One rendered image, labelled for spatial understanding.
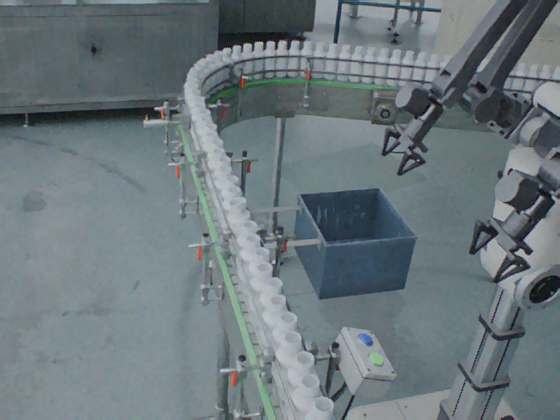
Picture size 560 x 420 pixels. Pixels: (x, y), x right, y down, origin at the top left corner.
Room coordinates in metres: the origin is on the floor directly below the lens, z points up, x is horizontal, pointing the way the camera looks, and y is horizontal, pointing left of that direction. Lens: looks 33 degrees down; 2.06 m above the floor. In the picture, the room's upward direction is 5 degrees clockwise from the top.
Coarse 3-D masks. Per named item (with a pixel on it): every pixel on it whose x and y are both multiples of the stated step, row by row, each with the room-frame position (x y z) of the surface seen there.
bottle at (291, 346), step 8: (288, 336) 0.95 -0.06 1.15; (296, 336) 0.95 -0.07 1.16; (288, 344) 0.92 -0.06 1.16; (296, 344) 0.92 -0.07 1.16; (280, 352) 0.93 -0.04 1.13; (288, 352) 0.92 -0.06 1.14; (296, 352) 0.92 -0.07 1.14; (280, 360) 0.92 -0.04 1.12; (288, 360) 0.91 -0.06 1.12; (280, 368) 0.91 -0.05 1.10; (288, 368) 0.91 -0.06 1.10; (280, 384) 0.91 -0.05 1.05; (280, 392) 0.91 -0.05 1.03
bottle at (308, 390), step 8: (304, 376) 0.83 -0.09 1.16; (312, 376) 0.84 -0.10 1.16; (304, 384) 0.84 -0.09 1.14; (312, 384) 0.84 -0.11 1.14; (296, 392) 0.83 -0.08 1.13; (304, 392) 0.81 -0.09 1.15; (312, 392) 0.81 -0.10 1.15; (320, 392) 0.83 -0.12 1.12; (296, 400) 0.81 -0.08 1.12; (304, 400) 0.80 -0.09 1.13; (312, 400) 0.81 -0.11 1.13; (296, 408) 0.80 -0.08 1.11; (304, 408) 0.79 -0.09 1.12; (304, 416) 0.79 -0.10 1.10
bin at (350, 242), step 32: (320, 192) 1.89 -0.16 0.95; (352, 192) 1.92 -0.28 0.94; (320, 224) 1.89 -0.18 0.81; (352, 224) 1.93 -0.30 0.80; (384, 224) 1.87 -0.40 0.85; (288, 256) 1.81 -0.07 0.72; (320, 256) 1.61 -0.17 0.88; (352, 256) 1.60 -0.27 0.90; (384, 256) 1.63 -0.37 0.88; (320, 288) 1.58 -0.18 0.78; (352, 288) 1.61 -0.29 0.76; (384, 288) 1.64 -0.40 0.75
